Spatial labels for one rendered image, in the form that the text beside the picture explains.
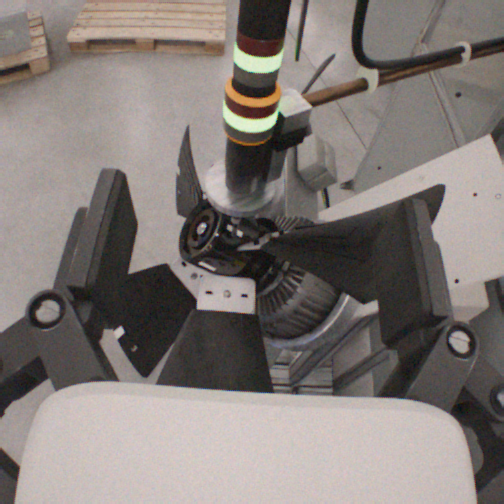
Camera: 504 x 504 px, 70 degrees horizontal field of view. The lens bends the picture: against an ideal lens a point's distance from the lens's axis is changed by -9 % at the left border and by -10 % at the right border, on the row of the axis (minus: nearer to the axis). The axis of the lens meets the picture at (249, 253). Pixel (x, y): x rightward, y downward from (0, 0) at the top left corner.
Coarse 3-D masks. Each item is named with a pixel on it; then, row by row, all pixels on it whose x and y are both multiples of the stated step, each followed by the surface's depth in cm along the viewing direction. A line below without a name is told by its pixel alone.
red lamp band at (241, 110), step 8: (224, 96) 29; (280, 96) 29; (232, 104) 29; (240, 104) 28; (272, 104) 28; (240, 112) 29; (248, 112) 29; (256, 112) 29; (264, 112) 29; (272, 112) 29
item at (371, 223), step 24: (432, 192) 47; (360, 216) 52; (384, 216) 48; (432, 216) 42; (288, 240) 53; (312, 240) 49; (336, 240) 47; (360, 240) 44; (312, 264) 45; (336, 264) 42; (360, 264) 41; (360, 288) 38
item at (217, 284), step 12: (204, 276) 64; (216, 276) 64; (228, 276) 64; (204, 288) 63; (216, 288) 63; (228, 288) 63; (240, 288) 64; (252, 288) 64; (204, 300) 62; (216, 300) 62; (228, 300) 62; (240, 300) 62; (252, 300) 63; (240, 312) 61; (252, 312) 62
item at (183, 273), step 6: (180, 258) 71; (174, 264) 72; (180, 264) 72; (186, 264) 71; (174, 270) 73; (180, 270) 72; (186, 270) 72; (192, 270) 71; (198, 270) 71; (180, 276) 73; (186, 276) 72; (198, 276) 71; (186, 282) 73; (192, 282) 72; (198, 282) 72; (192, 288) 73; (198, 288) 72
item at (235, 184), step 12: (228, 144) 33; (240, 144) 32; (264, 144) 33; (228, 156) 34; (240, 156) 33; (252, 156) 33; (228, 168) 36; (240, 168) 35; (252, 168) 35; (228, 180) 37; (240, 180) 36; (252, 180) 37; (240, 192) 38
